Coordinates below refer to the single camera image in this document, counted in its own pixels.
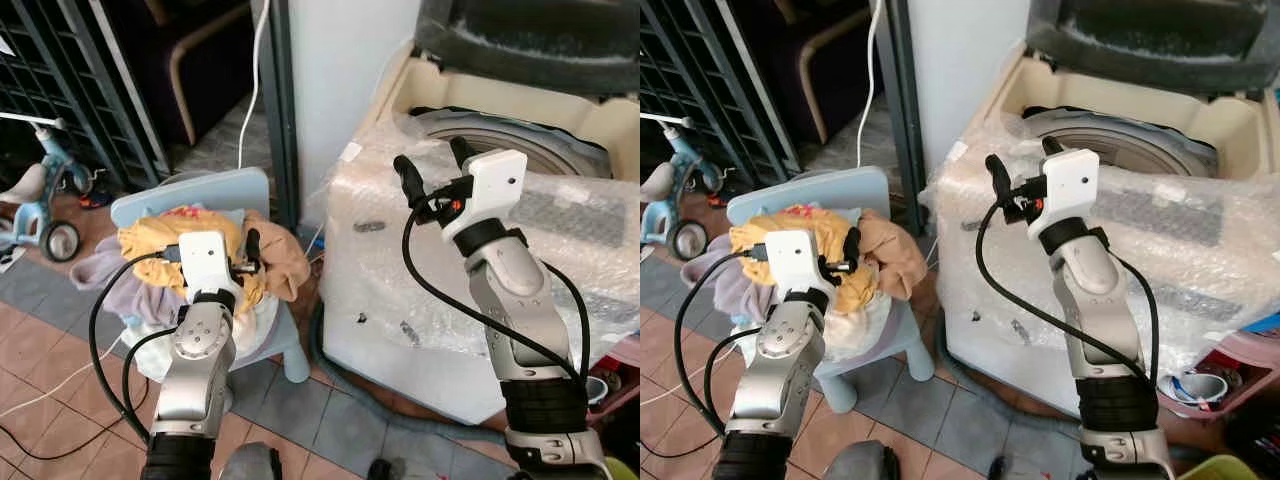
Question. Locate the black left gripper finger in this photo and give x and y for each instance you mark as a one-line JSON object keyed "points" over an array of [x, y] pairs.
{"points": [[853, 243], [254, 244]]}

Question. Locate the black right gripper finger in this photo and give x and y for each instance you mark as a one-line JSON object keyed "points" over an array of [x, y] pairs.
{"points": [[408, 177], [461, 152], [1052, 148], [998, 176]]}

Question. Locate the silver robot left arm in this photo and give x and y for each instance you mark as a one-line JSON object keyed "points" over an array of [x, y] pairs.
{"points": [[780, 360], [195, 360]]}

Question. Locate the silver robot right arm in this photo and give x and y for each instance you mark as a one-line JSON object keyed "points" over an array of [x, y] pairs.
{"points": [[1095, 300], [520, 300]]}

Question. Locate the white top-load washing machine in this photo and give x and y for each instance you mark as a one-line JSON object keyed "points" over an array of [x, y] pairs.
{"points": [[1000, 340], [400, 340]]}

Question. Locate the tan garment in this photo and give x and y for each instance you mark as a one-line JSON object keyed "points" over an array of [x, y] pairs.
{"points": [[895, 250], [285, 255]]}

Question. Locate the white paper label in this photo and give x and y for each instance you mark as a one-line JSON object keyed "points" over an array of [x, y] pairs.
{"points": [[351, 152], [958, 150]]}

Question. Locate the light blue plastic chair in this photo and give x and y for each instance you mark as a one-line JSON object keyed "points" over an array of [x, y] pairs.
{"points": [[845, 188], [215, 190]]}

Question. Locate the red patterned garment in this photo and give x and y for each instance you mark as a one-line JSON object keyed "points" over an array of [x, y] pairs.
{"points": [[185, 213], [806, 210]]}

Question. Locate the clear bubble wrap sheet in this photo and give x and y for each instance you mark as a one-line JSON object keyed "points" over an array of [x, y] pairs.
{"points": [[970, 240], [380, 240]]}

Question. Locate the grey washer drum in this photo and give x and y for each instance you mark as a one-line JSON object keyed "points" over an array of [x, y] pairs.
{"points": [[545, 148], [1140, 145]]}

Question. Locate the yellow garment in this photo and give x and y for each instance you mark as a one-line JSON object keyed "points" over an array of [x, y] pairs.
{"points": [[760, 240], [150, 240]]}

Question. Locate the lavender garment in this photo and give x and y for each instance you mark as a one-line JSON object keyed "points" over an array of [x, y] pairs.
{"points": [[715, 275], [110, 275]]}

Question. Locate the dark grey washer lid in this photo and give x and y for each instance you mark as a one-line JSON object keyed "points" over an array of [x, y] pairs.
{"points": [[1150, 40], [530, 40]]}

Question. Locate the small red floor toy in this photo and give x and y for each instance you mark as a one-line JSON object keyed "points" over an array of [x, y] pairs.
{"points": [[95, 200], [716, 198]]}

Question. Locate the blue child tricycle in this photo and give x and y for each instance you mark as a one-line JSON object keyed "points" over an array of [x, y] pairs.
{"points": [[35, 205], [665, 205]]}

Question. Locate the grey robot left leg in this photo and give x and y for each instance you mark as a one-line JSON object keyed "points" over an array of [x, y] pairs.
{"points": [[860, 462], [250, 463]]}

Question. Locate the dark armchair with wooden arm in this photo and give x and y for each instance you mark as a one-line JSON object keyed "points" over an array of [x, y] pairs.
{"points": [[830, 40], [195, 40]]}

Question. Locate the black metal grille gate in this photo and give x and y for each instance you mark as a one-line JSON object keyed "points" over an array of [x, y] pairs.
{"points": [[690, 70], [60, 70]]}

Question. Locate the black robot right foot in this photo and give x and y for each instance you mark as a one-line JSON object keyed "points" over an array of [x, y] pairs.
{"points": [[379, 470], [999, 468]]}

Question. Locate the white and blue bowl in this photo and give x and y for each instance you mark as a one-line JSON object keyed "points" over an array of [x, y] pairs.
{"points": [[597, 390], [1195, 388]]}

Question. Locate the blue plastic item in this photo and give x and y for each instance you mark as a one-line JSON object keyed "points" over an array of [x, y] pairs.
{"points": [[1265, 323]]}

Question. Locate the yellow-green plastic container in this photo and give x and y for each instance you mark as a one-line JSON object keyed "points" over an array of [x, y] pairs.
{"points": [[1215, 470], [622, 470]]}

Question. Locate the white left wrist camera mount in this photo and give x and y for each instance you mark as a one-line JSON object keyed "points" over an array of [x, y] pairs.
{"points": [[208, 260], [797, 258]]}

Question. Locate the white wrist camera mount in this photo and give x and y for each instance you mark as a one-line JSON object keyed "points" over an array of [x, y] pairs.
{"points": [[490, 185], [208, 260], [1070, 185], [797, 258]]}

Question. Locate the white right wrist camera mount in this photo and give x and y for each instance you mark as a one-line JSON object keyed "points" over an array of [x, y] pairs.
{"points": [[490, 185], [1070, 185]]}

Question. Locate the dark grey door frame post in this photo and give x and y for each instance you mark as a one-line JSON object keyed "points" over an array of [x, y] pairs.
{"points": [[898, 100], [280, 100]]}

